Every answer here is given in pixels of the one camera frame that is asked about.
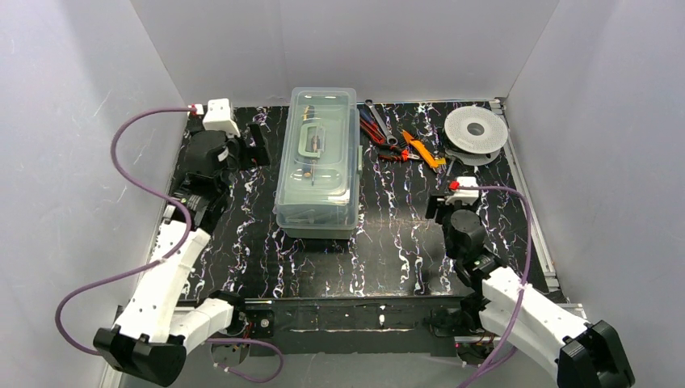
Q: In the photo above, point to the white filament spool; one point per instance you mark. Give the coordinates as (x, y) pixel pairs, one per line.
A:
(474, 135)

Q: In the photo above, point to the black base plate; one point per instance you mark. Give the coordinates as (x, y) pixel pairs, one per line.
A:
(434, 325)

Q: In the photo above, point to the red handled cutter pliers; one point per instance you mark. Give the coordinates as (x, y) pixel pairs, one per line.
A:
(404, 156)

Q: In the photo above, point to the blue red small screwdriver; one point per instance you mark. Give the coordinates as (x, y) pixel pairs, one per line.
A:
(369, 122)

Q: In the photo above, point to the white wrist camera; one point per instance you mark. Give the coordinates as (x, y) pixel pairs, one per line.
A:
(219, 117)
(463, 191)

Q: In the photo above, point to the grey combination wrench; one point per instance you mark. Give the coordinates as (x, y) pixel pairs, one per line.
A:
(391, 139)

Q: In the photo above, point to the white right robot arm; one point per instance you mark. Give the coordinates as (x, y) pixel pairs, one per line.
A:
(574, 351)

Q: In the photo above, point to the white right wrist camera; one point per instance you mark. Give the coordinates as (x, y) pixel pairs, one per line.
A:
(463, 191)

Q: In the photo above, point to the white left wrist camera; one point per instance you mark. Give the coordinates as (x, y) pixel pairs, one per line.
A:
(219, 117)

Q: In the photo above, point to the red black utility knife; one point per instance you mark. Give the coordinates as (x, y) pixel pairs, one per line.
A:
(370, 135)

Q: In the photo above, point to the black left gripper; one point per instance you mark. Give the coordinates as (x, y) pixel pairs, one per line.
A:
(254, 148)

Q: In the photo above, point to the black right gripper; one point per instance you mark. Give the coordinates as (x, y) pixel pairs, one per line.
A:
(438, 205)

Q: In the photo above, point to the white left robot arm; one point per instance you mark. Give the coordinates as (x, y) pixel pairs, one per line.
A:
(148, 340)

